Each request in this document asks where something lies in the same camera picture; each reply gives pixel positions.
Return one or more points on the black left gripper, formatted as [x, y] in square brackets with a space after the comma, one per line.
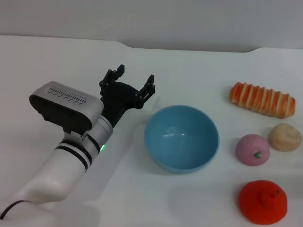
[119, 99]

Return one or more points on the blue bowl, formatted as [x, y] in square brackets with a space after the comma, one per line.
[181, 139]

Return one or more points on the pink toy peach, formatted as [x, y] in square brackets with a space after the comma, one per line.
[252, 151]

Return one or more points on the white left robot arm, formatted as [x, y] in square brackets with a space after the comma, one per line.
[59, 165]

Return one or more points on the orange striped toy bread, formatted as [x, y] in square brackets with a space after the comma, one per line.
[261, 99]

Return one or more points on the beige toy bun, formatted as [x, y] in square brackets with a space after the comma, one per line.
[285, 137]

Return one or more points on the orange toy tangerine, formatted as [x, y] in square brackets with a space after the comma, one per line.
[262, 203]

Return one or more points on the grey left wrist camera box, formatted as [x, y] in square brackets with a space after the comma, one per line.
[68, 106]

